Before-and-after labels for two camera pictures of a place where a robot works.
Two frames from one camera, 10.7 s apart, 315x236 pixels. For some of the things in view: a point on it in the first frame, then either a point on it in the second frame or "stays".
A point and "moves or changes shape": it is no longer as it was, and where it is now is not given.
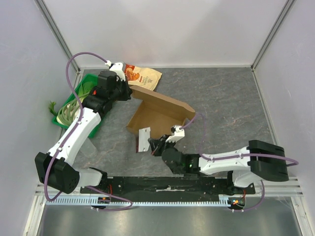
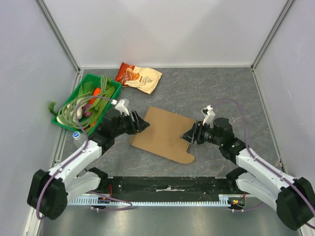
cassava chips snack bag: [141, 77] stays
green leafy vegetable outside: [51, 107] stays
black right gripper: [156, 145] to [197, 133]
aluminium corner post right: [274, 29] stays
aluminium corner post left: [46, 14] stays
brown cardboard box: [159, 112] moves or changes shape
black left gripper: [128, 92] to [139, 126]
